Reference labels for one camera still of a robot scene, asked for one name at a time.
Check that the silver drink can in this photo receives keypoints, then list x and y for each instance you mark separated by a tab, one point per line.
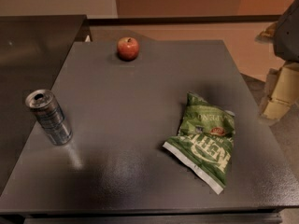
44	105

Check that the green chip bag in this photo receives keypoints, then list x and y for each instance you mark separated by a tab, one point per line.
205	140

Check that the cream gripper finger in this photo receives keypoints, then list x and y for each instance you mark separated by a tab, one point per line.
281	91

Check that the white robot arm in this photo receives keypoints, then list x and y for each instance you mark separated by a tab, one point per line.
286	35

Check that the red apple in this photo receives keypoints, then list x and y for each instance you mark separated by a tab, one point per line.
127	48

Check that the dark side cabinet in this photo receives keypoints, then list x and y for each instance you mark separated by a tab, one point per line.
32	52

